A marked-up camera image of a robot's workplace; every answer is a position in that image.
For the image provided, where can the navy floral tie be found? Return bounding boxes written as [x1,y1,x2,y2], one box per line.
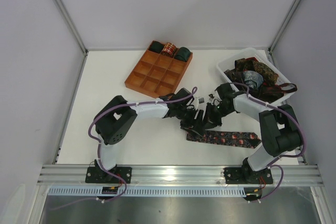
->
[186,130,261,149]

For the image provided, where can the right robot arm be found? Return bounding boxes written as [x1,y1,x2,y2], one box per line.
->
[203,83,305,184]

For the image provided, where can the pile of dark ties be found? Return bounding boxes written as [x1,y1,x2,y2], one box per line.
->
[224,57,297,103]

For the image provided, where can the orange wooden divided tray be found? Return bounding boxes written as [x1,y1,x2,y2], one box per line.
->
[124,45,193,98]

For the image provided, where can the grey blue paisley tie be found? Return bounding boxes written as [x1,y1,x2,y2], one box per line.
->
[243,71,264,90]

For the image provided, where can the red patterned rolled tie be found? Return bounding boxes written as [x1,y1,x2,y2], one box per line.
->
[160,42,178,58]

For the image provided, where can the dark green rolled tie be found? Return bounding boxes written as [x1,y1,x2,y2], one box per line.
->
[148,41,165,54]

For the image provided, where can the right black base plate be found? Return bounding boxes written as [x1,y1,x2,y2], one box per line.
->
[223,167,274,185]

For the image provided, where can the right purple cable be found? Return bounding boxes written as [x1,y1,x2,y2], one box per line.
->
[228,81,308,204]

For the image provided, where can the purple cable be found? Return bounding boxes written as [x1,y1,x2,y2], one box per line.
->
[48,86,199,210]
[228,81,308,204]

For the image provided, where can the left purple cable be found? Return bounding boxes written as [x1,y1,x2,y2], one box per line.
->
[48,86,199,210]

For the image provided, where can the aluminium rail frame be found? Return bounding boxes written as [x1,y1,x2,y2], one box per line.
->
[37,165,324,197]

